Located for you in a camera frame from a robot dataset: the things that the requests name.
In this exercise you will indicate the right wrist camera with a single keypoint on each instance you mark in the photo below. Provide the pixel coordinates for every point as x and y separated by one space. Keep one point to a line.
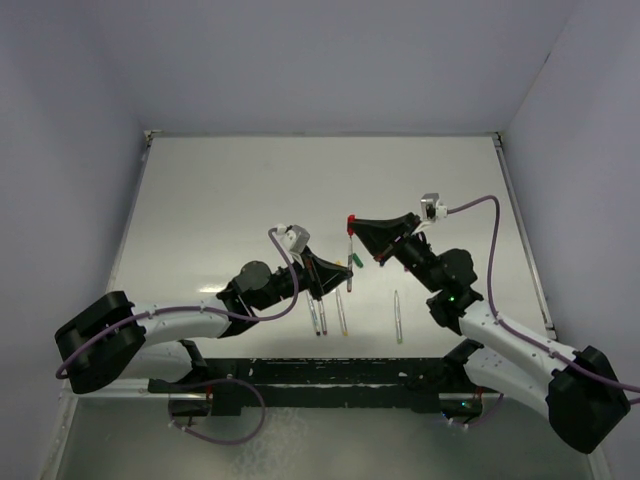
432 208

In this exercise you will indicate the aluminium frame rail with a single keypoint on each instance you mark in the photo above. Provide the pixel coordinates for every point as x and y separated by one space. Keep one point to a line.
126 389

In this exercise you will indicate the green pen cap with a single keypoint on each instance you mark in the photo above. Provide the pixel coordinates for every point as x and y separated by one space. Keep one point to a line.
357 260

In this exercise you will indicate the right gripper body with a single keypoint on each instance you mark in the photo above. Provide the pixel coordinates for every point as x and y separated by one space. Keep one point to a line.
408 241

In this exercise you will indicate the yellow marker pen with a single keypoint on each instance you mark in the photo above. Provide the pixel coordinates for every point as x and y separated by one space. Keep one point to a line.
341 312

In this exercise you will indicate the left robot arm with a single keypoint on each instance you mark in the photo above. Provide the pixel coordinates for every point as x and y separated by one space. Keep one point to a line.
114 338

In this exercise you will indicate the red pen cap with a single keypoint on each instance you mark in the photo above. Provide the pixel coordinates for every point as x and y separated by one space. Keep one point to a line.
350 222

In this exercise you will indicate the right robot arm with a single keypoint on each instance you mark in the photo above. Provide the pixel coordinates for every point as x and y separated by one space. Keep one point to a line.
576 391

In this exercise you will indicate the purple marker pen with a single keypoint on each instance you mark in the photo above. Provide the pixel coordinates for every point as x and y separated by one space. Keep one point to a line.
322 315

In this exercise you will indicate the red marker pen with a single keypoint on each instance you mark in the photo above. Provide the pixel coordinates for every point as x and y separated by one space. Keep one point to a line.
350 265

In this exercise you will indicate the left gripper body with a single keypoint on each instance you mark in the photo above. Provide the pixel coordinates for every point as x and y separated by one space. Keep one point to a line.
305 268

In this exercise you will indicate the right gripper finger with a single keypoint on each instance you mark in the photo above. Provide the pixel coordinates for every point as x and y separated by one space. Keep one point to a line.
378 241
361 223

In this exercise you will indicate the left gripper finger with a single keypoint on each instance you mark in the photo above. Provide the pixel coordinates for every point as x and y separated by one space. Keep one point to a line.
327 269
327 283

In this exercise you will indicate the green marker pen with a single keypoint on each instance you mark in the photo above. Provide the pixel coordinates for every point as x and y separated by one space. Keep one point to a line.
398 318

